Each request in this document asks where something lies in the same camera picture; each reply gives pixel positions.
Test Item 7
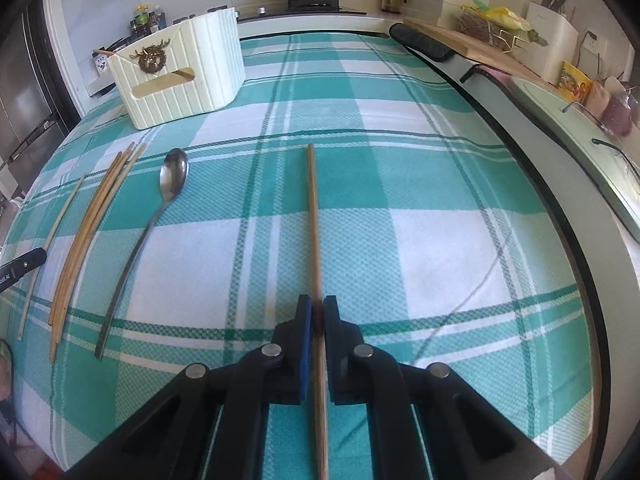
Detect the stainless steel refrigerator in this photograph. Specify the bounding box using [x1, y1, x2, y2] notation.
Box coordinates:
[0, 0, 82, 198]

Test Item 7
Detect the group of seasoning bottles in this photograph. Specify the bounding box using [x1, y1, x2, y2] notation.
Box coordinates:
[129, 3, 169, 37]

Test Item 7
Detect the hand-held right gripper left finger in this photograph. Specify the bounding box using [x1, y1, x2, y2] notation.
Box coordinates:
[65, 294, 313, 480]

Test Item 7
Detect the teal plaid tablecloth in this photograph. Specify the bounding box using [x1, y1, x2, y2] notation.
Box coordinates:
[5, 30, 596, 480]

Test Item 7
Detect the black gas stove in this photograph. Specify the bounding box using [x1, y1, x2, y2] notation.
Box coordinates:
[237, 0, 367, 24]

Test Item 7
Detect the wooden cutting board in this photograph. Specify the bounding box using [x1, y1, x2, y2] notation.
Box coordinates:
[404, 18, 547, 82]

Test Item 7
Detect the yellow printed packet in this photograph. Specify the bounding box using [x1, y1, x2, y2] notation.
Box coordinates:
[558, 60, 594, 102]

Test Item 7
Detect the pale thin chopstick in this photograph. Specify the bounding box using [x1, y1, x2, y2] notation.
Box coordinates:
[17, 175, 87, 342]

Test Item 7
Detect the white knife block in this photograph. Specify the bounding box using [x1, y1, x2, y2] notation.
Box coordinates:
[524, 0, 581, 86]

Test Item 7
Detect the pink cup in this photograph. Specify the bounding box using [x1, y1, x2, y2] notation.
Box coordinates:
[584, 76, 637, 137]

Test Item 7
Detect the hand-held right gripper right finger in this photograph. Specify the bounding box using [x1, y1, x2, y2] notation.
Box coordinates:
[322, 295, 556, 480]

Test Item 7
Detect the black oblong pad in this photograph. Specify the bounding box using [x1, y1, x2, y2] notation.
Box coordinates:
[388, 22, 456, 64]

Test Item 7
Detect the long metal spoon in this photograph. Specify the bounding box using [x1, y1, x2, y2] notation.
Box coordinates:
[94, 147, 190, 361]

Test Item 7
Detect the white ribbed utensil holder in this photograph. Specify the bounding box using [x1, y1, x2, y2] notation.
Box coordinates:
[108, 7, 246, 130]

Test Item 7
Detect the light green appliance lid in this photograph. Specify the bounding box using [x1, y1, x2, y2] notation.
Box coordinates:
[507, 77, 640, 245]

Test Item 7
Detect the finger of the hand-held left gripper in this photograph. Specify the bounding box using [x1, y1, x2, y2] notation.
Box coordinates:
[0, 247, 48, 295]

